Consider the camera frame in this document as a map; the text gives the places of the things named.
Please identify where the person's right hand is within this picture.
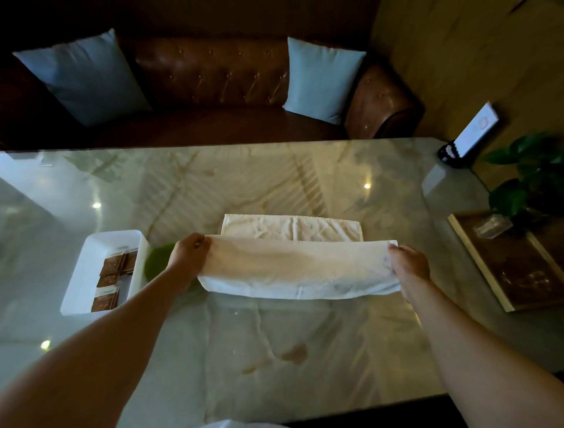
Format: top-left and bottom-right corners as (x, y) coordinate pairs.
(387, 244), (431, 295)

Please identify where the person's left hand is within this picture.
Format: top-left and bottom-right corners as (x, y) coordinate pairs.
(165, 233), (212, 284)

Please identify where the white towel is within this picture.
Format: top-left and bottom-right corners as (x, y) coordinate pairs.
(197, 214), (402, 301)

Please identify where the person's left forearm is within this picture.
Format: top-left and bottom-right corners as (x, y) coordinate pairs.
(0, 266), (194, 428)

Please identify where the person's right forearm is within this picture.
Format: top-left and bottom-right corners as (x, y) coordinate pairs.
(399, 274), (564, 428)

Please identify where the green round object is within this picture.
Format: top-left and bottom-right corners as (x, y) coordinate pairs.
(144, 243), (177, 283)

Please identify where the clear plastic wrapper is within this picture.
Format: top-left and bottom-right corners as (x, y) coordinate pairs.
(473, 214), (514, 240)

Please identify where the black card stand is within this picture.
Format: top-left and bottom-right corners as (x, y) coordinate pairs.
(437, 141), (473, 169)

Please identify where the wooden framed tray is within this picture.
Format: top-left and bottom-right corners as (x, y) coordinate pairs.
(448, 211), (564, 313)

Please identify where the white plastic tray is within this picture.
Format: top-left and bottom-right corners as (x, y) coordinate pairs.
(60, 230), (152, 317)

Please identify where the white sign card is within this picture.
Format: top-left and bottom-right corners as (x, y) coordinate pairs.
(453, 102), (500, 158)

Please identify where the green leafy plant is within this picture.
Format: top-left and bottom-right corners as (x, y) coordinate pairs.
(480, 131), (564, 225)

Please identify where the brown leather sofa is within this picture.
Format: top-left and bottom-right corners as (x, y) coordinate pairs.
(0, 0), (426, 151)

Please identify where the light blue pillow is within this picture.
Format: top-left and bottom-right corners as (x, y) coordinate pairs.
(282, 36), (367, 126)
(13, 28), (153, 129)

